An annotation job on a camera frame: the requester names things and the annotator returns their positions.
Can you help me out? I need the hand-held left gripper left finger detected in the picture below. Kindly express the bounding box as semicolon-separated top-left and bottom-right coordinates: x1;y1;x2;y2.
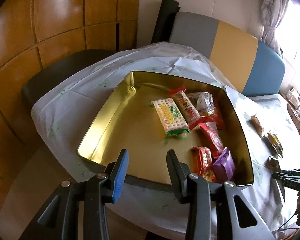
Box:
19;149;130;240

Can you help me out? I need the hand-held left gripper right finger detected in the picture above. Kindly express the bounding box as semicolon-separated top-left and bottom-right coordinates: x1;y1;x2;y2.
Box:
166;149;275;240

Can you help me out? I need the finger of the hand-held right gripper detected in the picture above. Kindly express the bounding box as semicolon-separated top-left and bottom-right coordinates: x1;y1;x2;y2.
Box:
272;172;300;188
280;168;300;177

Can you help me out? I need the orange red snack packet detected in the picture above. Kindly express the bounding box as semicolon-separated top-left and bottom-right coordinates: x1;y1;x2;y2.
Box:
191;146;217;183

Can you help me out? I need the gold tin box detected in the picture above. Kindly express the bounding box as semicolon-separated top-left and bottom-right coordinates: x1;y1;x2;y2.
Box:
77;70;255;190

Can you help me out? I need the purple snack packet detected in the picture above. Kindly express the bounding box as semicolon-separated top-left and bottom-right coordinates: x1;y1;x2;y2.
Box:
212;147;237;182

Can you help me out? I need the red white snack packet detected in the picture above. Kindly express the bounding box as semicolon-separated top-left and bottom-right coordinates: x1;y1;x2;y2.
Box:
197;122;227;159

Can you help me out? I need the green white cracker packet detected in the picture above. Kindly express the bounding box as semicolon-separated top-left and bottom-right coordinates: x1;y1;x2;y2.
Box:
150;98;192;137

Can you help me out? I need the red-ended biscuit packet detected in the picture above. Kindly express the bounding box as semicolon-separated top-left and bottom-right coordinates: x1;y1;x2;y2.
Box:
168;86;205;130

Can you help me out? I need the clear yellow snack packet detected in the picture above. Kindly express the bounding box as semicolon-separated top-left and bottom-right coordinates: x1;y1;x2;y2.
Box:
186;91;215;117

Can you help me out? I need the yellow dark snack packet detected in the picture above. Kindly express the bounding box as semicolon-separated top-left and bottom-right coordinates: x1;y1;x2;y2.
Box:
267;131;284;157

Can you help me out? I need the brown pastry packet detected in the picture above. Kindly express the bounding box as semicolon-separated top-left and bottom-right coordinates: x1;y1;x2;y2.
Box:
250;115;265;137

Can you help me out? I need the beige box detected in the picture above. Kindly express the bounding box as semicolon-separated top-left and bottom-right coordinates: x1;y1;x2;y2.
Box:
286;87;300;105

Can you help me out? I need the white plastic tablecloth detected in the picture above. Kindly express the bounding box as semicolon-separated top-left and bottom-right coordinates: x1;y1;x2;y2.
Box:
31;41;300;238

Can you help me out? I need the black chair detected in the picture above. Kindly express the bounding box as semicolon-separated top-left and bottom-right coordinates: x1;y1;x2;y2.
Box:
20;0;180;110

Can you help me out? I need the window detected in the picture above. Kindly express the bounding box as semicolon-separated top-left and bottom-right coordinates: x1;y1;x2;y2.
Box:
275;0;300;65

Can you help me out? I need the grey yellow blue chair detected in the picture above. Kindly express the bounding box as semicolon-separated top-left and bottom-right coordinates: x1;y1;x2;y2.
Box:
169;11;286;98

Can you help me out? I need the white curtain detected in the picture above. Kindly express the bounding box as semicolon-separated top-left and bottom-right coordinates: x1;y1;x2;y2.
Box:
261;0;290;53

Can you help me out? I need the black cable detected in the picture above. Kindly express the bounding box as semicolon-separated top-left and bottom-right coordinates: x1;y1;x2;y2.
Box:
279;210;300;230

